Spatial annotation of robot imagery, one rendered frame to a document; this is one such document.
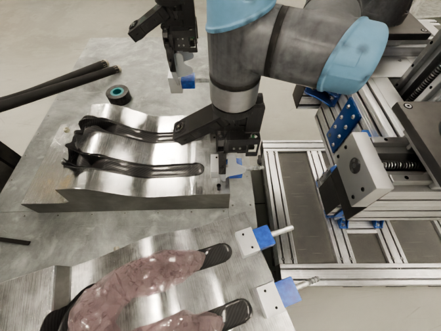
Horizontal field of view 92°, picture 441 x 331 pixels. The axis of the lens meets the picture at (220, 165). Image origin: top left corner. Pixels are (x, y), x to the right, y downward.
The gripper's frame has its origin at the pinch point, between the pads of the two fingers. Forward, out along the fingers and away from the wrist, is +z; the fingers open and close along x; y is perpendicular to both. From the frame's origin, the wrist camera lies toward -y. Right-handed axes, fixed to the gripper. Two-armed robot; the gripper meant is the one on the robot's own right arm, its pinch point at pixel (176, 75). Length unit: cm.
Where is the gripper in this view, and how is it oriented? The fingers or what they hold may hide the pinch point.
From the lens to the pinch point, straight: 69.7
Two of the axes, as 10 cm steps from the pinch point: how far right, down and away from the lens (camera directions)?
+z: 0.0, 5.4, 8.4
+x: -0.3, -8.4, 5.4
